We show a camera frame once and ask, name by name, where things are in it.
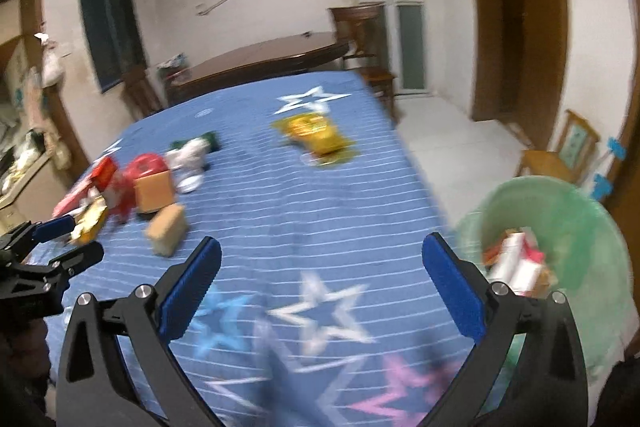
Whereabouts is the silver foil snack bag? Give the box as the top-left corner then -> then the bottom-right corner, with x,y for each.
70,196 -> 108,245

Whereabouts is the tan sponge block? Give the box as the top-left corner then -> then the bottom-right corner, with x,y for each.
145,204 -> 189,257

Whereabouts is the white towel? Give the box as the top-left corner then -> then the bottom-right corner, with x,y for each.
164,136 -> 209,194

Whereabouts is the green snack wrapper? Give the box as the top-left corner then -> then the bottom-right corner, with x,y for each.
170,131 -> 221,154

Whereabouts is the green plastic trash bin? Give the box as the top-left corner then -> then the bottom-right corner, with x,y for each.
454,176 -> 634,381

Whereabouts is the trash inside bin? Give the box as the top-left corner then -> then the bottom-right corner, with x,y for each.
482,228 -> 558,298

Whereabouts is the wooden cabinet shelf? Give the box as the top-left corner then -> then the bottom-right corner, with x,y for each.
1,0 -> 89,232

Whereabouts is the red cardboard box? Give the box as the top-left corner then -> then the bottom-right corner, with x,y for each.
51,155 -> 118,218

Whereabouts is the orange cardboard box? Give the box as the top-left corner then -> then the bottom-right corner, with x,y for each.
134,170 -> 175,213

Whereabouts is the red apple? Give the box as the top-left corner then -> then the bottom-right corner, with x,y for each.
122,153 -> 168,187

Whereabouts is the hanging white plastic bag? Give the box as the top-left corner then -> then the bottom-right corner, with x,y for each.
35,31 -> 65,88

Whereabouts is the small yellow wooden chair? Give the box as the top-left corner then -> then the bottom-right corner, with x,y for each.
515,109 -> 600,185

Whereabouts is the blue star-patterned bed sheet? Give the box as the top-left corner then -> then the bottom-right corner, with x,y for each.
27,69 -> 507,427

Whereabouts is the dark window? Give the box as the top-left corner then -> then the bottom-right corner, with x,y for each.
80,0 -> 146,92

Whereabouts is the dark wooden round table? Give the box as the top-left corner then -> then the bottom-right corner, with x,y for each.
165,32 -> 349,106

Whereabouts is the yellow wrapped snack package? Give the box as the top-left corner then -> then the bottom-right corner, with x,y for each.
271,113 -> 359,168

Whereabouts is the dark wooden chair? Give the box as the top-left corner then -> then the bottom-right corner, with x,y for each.
329,3 -> 397,124

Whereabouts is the brown wooden door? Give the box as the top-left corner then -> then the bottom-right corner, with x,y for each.
471,0 -> 568,150

